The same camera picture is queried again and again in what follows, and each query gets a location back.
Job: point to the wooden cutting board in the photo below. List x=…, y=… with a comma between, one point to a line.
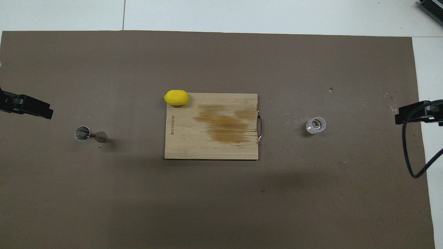
x=187, y=138

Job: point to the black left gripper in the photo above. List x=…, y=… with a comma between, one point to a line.
x=10, y=103

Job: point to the brown table mat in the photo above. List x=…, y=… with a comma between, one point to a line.
x=104, y=207

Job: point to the yellow lemon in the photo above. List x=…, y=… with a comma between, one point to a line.
x=176, y=97

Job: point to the clear plastic cup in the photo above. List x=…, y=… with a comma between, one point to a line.
x=315, y=125

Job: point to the grey ribbed device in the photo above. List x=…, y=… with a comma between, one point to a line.
x=434, y=8

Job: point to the steel double jigger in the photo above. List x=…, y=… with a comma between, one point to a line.
x=101, y=137

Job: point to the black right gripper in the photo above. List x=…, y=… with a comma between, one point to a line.
x=436, y=110

